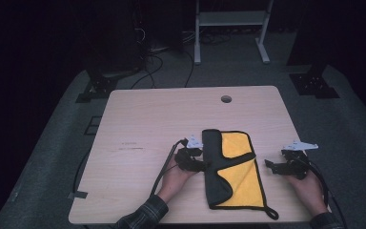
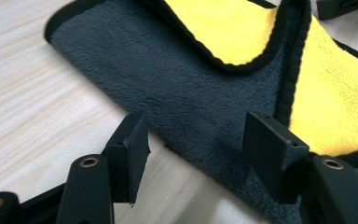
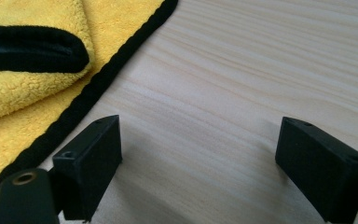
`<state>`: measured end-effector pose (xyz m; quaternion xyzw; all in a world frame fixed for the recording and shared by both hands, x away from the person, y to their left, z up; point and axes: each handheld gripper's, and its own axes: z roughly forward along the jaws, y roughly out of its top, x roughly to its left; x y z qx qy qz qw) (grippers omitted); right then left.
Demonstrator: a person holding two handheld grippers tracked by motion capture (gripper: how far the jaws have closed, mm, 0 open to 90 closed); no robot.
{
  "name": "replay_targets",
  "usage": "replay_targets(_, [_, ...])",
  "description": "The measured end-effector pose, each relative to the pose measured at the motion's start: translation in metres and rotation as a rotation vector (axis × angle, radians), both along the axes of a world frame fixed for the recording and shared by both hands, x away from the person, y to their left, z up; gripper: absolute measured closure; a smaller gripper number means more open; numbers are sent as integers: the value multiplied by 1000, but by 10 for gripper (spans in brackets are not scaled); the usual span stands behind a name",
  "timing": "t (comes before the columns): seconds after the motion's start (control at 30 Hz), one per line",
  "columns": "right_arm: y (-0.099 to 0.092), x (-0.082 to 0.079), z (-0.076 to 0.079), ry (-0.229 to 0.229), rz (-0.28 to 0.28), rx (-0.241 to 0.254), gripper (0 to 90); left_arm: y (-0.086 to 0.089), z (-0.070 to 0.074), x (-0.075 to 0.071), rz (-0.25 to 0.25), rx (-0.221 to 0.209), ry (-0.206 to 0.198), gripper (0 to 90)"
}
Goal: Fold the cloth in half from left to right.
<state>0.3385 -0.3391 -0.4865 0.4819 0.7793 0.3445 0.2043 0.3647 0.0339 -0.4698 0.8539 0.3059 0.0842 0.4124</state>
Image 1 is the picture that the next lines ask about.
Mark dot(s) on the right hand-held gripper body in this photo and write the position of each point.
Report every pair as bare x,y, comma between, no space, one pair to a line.
294,165

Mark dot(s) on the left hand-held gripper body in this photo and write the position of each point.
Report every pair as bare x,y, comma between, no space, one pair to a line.
189,157

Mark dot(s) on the black and yellow cloth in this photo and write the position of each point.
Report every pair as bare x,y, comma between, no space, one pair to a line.
238,178

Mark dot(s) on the person's left hand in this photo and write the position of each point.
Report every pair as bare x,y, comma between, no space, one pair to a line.
174,181

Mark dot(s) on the person's right hand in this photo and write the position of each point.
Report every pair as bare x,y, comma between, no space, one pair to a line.
309,192

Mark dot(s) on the black stand base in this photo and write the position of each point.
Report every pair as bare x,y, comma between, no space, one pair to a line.
97,87
314,84

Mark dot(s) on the grey tape piece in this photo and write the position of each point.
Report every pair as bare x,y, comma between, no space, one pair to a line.
77,194

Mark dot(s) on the white metal stand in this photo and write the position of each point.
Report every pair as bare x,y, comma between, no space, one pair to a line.
232,19

